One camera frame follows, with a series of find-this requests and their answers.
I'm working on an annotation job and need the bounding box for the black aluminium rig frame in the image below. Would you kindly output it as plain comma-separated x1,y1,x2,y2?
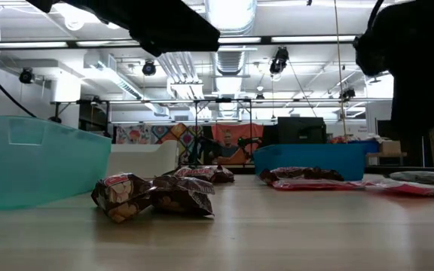
0,35,434,180

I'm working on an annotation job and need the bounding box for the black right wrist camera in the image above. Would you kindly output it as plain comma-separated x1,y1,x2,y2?
353,26,393,77

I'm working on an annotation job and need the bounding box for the tan hanging rope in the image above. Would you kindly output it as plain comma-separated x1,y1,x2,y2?
332,0,349,143

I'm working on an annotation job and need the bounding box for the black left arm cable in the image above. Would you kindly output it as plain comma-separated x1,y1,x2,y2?
0,58,38,119

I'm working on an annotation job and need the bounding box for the white LED light bar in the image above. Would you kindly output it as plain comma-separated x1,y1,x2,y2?
75,40,134,48
0,41,69,50
219,36,262,44
271,35,356,44

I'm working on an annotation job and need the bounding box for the wooden shelf board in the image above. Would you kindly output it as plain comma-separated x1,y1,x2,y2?
366,151,408,159

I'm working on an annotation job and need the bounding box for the black monitor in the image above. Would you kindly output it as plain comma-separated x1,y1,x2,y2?
276,116,328,145

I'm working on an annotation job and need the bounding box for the black partition panel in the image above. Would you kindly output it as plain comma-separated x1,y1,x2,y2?
390,129,431,167

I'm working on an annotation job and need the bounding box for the white rectangular air duct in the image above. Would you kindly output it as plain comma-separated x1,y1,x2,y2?
88,52,170,117

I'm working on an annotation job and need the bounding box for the brown PayDay candy bar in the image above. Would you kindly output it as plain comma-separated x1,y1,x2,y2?
90,172,154,224
149,174,216,218

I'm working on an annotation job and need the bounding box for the white plastic bin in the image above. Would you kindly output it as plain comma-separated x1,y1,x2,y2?
105,139,181,180

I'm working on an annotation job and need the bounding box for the silver round ventilation duct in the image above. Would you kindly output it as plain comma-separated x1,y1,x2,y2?
204,0,258,118

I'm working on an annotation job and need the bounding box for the teal plastic bin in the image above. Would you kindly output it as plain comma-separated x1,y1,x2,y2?
0,114,113,212

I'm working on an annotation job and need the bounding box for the pile of colourful items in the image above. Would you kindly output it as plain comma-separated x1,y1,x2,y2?
327,133,382,145

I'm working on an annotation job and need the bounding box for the black ceiling spotlight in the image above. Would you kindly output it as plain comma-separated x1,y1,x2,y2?
18,67,36,85
141,59,157,78
339,87,357,102
268,46,290,75

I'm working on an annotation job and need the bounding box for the small blue storage container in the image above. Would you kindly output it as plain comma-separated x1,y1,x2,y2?
347,139,381,154

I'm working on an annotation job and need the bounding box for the black neighbouring rig frame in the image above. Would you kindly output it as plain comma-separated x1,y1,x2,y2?
50,96,393,167

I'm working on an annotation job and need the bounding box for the blue plastic bin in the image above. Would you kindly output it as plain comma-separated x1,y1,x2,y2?
252,142,368,182

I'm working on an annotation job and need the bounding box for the red Twizzlers candy pack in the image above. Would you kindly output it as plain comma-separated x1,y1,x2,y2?
270,178,367,192

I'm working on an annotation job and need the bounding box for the person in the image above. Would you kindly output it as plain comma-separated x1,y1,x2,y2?
219,129,241,161

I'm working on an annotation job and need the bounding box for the pink translucent candy pack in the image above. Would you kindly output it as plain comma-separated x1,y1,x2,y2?
362,178,434,198

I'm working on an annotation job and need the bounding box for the red orange cloth backdrop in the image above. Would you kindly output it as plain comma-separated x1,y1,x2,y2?
210,123,265,166

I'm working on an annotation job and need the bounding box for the cardboard box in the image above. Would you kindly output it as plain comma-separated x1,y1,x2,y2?
378,139,403,154

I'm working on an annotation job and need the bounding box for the colourful patchwork wall tapestry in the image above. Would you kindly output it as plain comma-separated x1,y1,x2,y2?
114,122,206,166

